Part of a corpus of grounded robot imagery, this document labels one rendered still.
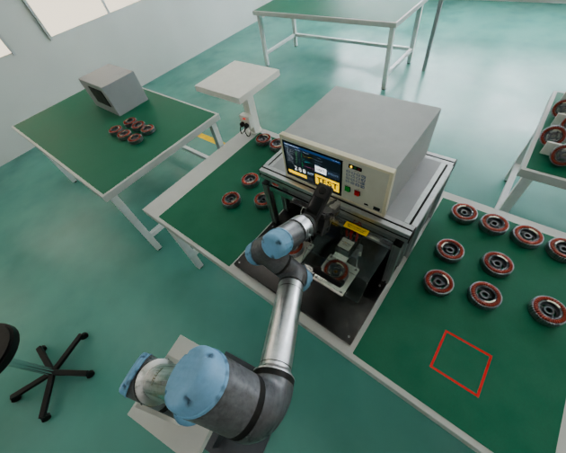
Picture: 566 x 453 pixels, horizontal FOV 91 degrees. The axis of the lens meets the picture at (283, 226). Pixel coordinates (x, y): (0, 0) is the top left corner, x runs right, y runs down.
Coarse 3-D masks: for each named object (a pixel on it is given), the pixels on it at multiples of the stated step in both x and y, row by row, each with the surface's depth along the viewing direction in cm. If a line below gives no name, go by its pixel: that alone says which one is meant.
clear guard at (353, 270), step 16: (336, 224) 104; (320, 240) 101; (336, 240) 100; (352, 240) 99; (368, 240) 98; (384, 240) 97; (304, 256) 101; (320, 256) 97; (336, 256) 96; (352, 256) 95; (368, 256) 94; (384, 256) 94; (336, 272) 94; (352, 272) 92; (368, 272) 91; (336, 288) 94; (352, 288) 92
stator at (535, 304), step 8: (544, 296) 106; (528, 304) 106; (536, 304) 104; (544, 304) 105; (552, 304) 104; (560, 304) 103; (536, 312) 103; (544, 312) 103; (552, 312) 102; (560, 312) 102; (536, 320) 103; (544, 320) 100; (552, 320) 100; (560, 320) 99
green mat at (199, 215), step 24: (240, 168) 182; (192, 192) 174; (216, 192) 171; (240, 192) 168; (168, 216) 164; (192, 216) 161; (216, 216) 159; (240, 216) 156; (264, 216) 154; (192, 240) 150; (216, 240) 148; (240, 240) 146
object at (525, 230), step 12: (456, 204) 137; (468, 204) 135; (456, 216) 133; (492, 216) 129; (492, 228) 126; (504, 228) 125; (516, 228) 124; (528, 228) 123; (516, 240) 122; (528, 240) 120; (540, 240) 119; (552, 240) 118; (564, 240) 117; (552, 252) 116; (564, 252) 115
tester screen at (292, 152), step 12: (288, 144) 102; (288, 156) 107; (300, 156) 103; (312, 156) 99; (324, 156) 95; (288, 168) 113; (312, 168) 103; (324, 168) 99; (336, 168) 95; (336, 180) 99; (336, 192) 104
